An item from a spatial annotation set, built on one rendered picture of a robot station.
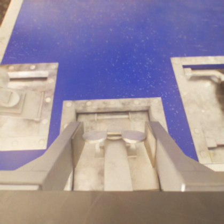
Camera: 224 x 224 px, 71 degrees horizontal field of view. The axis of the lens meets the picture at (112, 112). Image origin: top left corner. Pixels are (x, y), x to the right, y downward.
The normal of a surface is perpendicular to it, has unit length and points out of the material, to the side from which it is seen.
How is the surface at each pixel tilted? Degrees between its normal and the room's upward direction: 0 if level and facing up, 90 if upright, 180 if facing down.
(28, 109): 111
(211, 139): 90
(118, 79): 90
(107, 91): 90
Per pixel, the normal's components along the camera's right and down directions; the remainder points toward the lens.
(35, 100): 0.36, -0.43
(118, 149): -0.02, -0.83
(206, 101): 0.00, -0.44
